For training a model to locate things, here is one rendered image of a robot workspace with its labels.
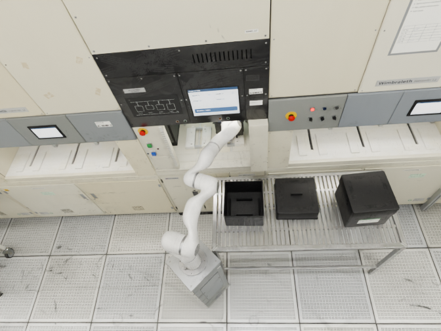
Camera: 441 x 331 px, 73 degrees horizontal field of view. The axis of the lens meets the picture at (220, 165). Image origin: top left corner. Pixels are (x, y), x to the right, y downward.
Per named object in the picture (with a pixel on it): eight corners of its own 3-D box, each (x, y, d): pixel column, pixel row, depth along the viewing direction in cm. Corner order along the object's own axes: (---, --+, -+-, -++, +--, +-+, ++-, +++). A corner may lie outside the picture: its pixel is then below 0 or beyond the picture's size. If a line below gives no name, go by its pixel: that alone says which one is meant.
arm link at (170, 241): (191, 265, 187) (184, 254, 167) (166, 255, 192) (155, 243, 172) (199, 247, 192) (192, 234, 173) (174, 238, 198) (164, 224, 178)
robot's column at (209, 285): (207, 308, 259) (190, 291, 196) (187, 285, 272) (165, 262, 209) (230, 284, 268) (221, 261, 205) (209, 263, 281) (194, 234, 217)
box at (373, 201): (344, 228, 207) (353, 213, 187) (333, 192, 223) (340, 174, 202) (386, 224, 206) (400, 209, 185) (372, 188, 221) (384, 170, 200)
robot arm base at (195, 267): (191, 282, 199) (186, 275, 184) (173, 261, 208) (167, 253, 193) (212, 261, 205) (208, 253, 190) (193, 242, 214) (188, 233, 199)
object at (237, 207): (226, 192, 233) (224, 181, 219) (262, 192, 230) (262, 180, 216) (225, 226, 218) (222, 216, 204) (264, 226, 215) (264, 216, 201)
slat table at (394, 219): (222, 276, 272) (211, 251, 209) (223, 215, 305) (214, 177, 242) (371, 274, 259) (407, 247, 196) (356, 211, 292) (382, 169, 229)
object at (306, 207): (275, 219, 216) (277, 212, 206) (273, 184, 232) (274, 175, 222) (317, 219, 213) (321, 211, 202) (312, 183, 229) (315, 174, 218)
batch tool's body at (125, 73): (179, 219, 308) (88, 62, 146) (186, 146, 360) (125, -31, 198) (265, 217, 299) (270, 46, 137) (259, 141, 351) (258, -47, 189)
